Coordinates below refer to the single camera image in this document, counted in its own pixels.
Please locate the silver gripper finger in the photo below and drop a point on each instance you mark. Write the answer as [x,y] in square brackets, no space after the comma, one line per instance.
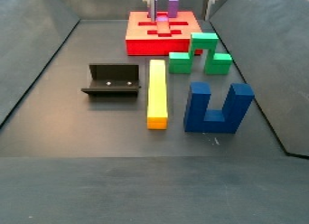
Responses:
[207,10]
[151,8]

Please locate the blue U-shaped block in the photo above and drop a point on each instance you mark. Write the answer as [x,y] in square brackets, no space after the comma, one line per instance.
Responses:
[203,120]

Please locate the red slotted board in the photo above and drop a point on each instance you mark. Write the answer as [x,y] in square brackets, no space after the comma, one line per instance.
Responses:
[157,38]

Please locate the purple upright block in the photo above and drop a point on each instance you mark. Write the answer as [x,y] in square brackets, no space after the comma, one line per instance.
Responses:
[172,7]

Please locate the green arch-shaped block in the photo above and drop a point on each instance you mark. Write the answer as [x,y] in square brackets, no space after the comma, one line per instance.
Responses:
[216,62]

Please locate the yellow long bar block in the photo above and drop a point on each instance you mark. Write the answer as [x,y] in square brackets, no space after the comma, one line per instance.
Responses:
[156,104]

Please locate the black angle bracket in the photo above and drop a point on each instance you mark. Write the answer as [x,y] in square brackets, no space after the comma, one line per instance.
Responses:
[113,78]

